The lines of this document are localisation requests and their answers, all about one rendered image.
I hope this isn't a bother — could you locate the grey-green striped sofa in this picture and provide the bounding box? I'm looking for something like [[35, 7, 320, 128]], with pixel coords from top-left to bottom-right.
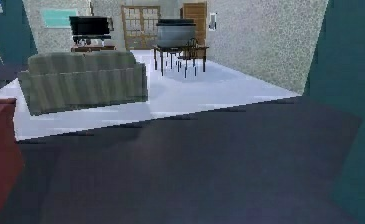
[[17, 50, 149, 117]]

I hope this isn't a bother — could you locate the brown wooden room door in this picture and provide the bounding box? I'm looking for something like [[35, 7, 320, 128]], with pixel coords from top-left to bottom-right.
[[180, 2, 208, 60]]

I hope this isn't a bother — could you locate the dark wooden chair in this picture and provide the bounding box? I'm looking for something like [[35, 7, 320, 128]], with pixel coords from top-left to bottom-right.
[[176, 37, 200, 79]]

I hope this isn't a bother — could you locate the brown television stand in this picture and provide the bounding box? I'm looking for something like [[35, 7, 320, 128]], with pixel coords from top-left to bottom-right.
[[70, 45, 117, 53]]

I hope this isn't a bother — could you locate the reddish brown wooden cabinet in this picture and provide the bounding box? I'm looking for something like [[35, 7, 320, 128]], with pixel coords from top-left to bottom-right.
[[0, 97, 25, 224]]

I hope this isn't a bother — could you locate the black television set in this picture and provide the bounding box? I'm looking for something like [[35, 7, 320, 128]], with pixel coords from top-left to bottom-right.
[[68, 15, 112, 42]]

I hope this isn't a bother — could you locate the teal framed wall picture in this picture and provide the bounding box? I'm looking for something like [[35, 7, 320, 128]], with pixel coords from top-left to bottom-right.
[[40, 8, 79, 29]]

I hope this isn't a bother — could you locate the dark brown wooden table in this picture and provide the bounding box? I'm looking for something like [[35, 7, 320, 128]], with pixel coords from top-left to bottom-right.
[[152, 44, 210, 77]]

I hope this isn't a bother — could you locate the brown wooden shelf unit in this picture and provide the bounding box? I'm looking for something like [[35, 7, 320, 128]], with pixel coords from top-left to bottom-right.
[[120, 4, 162, 51]]

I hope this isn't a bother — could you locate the white framed wall picture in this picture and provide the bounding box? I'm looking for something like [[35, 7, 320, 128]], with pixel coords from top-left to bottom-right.
[[208, 12, 218, 32]]

